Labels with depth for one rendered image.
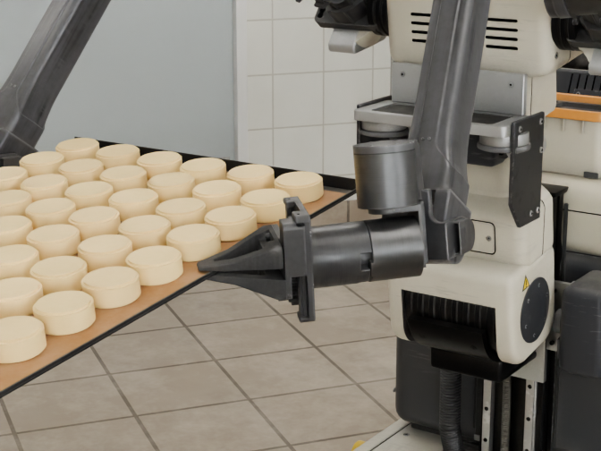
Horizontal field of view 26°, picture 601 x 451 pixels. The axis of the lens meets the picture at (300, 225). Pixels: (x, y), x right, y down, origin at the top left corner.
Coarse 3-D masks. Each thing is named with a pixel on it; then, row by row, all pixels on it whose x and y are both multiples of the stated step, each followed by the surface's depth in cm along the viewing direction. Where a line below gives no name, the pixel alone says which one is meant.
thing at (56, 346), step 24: (336, 192) 135; (192, 264) 119; (144, 288) 114; (168, 288) 114; (96, 312) 110; (120, 312) 110; (48, 336) 106; (72, 336) 106; (48, 360) 102; (0, 384) 98
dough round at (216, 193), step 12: (216, 180) 135; (228, 180) 134; (192, 192) 132; (204, 192) 131; (216, 192) 131; (228, 192) 131; (240, 192) 132; (216, 204) 131; (228, 204) 131; (240, 204) 132
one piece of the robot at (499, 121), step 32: (416, 64) 196; (416, 96) 197; (480, 96) 191; (512, 96) 188; (384, 128) 194; (480, 128) 182; (512, 128) 181; (480, 160) 195; (512, 160) 183; (512, 192) 184
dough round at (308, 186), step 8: (280, 176) 134; (288, 176) 134; (296, 176) 134; (304, 176) 134; (312, 176) 134; (320, 176) 134; (280, 184) 132; (288, 184) 132; (296, 184) 132; (304, 184) 131; (312, 184) 132; (320, 184) 133; (288, 192) 132; (296, 192) 131; (304, 192) 131; (312, 192) 132; (320, 192) 133; (304, 200) 132; (312, 200) 132
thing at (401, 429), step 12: (384, 432) 249; (396, 432) 249; (408, 432) 248; (420, 432) 248; (360, 444) 247; (372, 444) 243; (384, 444) 243; (396, 444) 243; (408, 444) 243; (420, 444) 243; (432, 444) 243
